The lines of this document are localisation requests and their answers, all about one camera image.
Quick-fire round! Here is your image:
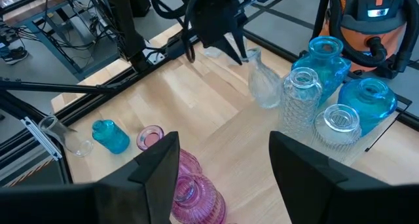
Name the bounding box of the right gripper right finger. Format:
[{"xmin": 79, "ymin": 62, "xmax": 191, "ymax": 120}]
[{"xmin": 268, "ymin": 130, "xmax": 419, "ymax": 224}]

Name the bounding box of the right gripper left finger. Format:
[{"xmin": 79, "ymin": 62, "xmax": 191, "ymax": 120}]
[{"xmin": 0, "ymin": 130, "xmax": 181, "ymax": 224}]

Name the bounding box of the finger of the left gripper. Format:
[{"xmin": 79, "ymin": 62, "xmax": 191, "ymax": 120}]
[
  {"xmin": 212, "ymin": 36, "xmax": 245, "ymax": 66},
  {"xmin": 235, "ymin": 31, "xmax": 249, "ymax": 61}
]

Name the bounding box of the clear swirl glass vase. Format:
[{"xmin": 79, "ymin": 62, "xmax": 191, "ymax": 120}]
[{"xmin": 246, "ymin": 47, "xmax": 284, "ymax": 109}]

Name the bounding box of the clear ribbed glass vase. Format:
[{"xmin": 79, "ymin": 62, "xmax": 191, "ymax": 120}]
[{"xmin": 309, "ymin": 103, "xmax": 363, "ymax": 162}]

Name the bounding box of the small teal bottle vase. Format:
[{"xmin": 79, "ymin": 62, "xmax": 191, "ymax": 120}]
[{"xmin": 91, "ymin": 119, "xmax": 131, "ymax": 155}]

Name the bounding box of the tall pink glass vase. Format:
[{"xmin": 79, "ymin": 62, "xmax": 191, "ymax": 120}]
[{"xmin": 136, "ymin": 124, "xmax": 203, "ymax": 177}]

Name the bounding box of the teal square glass vase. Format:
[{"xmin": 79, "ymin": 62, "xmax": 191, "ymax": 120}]
[{"xmin": 291, "ymin": 36, "xmax": 352, "ymax": 105}]

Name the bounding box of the clear diamond-pattern jar vase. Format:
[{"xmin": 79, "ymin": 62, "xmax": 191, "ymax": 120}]
[{"xmin": 278, "ymin": 66, "xmax": 323, "ymax": 143}]

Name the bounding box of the teal round glass vase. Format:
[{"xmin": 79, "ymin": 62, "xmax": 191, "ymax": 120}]
[{"xmin": 337, "ymin": 77, "xmax": 399, "ymax": 137}]

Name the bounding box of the round pink swirl vase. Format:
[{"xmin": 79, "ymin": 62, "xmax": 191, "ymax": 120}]
[{"xmin": 170, "ymin": 172, "xmax": 228, "ymax": 224}]

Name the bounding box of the clear flared glass vase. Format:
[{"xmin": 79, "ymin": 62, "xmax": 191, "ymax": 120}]
[{"xmin": 38, "ymin": 115, "xmax": 94, "ymax": 158}]

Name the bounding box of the silver aluminium extrusion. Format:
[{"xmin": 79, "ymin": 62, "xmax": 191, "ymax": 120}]
[{"xmin": 20, "ymin": 115, "xmax": 64, "ymax": 162}]

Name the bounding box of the orange shop vacuum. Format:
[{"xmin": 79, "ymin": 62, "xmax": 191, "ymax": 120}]
[{"xmin": 319, "ymin": 0, "xmax": 419, "ymax": 80}]

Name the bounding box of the wooden side table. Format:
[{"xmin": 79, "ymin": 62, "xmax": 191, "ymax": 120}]
[{"xmin": 0, "ymin": 0, "xmax": 122, "ymax": 81}]

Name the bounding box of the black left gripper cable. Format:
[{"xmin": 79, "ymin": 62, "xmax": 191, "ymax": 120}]
[{"xmin": 182, "ymin": 0, "xmax": 197, "ymax": 64}]

